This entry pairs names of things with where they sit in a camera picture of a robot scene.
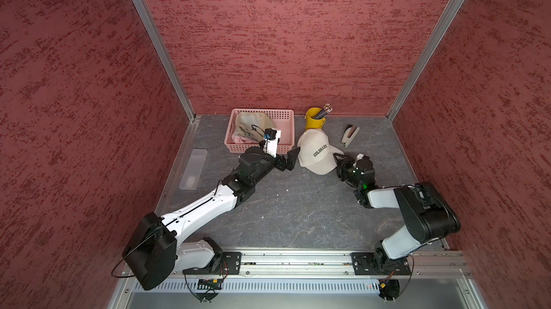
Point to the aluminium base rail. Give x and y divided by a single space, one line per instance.
318 263

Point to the white Colorado baseball cap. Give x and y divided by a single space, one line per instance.
316 152

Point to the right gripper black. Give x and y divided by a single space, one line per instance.
346 161

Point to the pink plastic basket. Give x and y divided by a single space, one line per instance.
283 120

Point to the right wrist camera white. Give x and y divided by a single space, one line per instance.
360 156

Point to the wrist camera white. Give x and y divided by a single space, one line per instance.
271 140
360 156

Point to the yellow pencil cup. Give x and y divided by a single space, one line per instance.
311 121

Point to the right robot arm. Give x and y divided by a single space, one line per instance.
426 214

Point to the pink cloth in basket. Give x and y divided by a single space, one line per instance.
240 139

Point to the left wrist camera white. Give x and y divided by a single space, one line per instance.
271 140

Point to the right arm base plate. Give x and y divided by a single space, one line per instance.
376 264

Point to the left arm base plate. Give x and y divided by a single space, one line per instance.
222 264

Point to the left corner aluminium post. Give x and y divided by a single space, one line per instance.
163 54

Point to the corner aluminium post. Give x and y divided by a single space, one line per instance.
446 19
163 54

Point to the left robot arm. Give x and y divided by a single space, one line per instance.
159 245

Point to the beige baseball cap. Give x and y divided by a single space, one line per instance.
252 124

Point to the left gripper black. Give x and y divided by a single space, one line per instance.
290 162

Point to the beige stapler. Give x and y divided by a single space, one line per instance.
349 134

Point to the right corner aluminium post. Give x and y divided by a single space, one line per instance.
446 19

